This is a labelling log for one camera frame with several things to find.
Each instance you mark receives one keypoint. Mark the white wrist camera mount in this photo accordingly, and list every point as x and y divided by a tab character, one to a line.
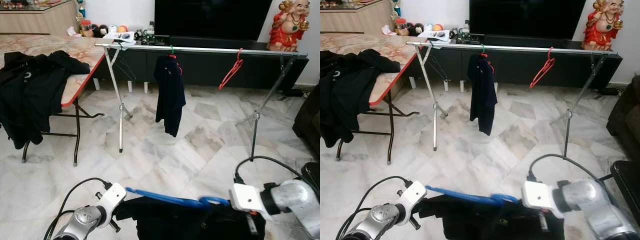
112	197
539	197
245	200
411	196

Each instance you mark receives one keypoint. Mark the black soundbar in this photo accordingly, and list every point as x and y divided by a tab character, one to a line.
215	42
530	41

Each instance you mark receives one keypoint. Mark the white blue ball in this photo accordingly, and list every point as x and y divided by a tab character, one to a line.
428	27
113	29

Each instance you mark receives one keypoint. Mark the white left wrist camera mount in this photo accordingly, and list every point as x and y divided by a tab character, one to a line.
411	196
112	197

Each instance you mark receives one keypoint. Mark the red laughing buddha statue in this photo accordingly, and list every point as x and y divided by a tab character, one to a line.
602	29
287	30

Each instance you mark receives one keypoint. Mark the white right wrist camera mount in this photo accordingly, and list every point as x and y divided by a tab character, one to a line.
539	197
245	200

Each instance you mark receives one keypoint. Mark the black clothes pile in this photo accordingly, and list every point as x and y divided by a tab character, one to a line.
35	95
350	92

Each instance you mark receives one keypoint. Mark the blue gold trophy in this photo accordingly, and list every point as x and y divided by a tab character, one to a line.
396	9
81	10

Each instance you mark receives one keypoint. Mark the navy shirt with red trim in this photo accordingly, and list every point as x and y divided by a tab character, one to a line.
170	95
482	92

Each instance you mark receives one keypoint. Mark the stack of papers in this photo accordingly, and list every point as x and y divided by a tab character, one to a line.
120	36
434	35

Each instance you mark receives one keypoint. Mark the orange yellow ball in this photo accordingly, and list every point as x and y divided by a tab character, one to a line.
123	29
438	27

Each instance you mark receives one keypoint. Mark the white tissue box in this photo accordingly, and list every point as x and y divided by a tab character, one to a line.
389	30
73	32

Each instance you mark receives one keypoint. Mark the blue plastic hanger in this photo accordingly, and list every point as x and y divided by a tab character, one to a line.
460	194
165	196

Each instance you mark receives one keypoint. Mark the light wooden cabinet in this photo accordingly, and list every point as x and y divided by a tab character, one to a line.
35	20
350	20

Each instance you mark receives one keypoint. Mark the large black television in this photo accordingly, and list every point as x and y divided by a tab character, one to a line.
210	17
525	17

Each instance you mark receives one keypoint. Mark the green plastic hanger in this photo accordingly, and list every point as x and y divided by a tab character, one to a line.
483	48
172	49

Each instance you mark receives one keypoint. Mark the black round toy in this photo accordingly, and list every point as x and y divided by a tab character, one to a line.
100	30
415	29

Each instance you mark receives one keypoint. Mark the dark sofa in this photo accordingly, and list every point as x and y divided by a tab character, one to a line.
625	115
307	120

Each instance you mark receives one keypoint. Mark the black stool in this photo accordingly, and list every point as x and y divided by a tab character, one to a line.
627	185
312	175

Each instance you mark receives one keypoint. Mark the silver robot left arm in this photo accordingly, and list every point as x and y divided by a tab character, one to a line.
377	217
82	220

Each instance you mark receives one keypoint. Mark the red lidded jar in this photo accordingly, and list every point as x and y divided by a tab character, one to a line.
401	27
86	29

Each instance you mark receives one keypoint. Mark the red plastic hanger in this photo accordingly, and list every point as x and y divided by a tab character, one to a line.
549	62
238	63

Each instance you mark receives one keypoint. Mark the marble top folding table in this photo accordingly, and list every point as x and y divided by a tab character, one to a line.
50	42
360	41

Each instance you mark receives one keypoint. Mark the black television console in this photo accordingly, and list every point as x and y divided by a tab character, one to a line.
520	70
210	70

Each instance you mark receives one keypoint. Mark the black shirt with red collar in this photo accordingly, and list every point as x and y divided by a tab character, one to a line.
175	222
475	222

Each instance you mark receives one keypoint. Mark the silver metal clothes rack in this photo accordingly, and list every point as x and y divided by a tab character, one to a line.
515	48
200	49

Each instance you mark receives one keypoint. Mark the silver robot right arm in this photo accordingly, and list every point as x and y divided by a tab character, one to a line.
585	197
295	197

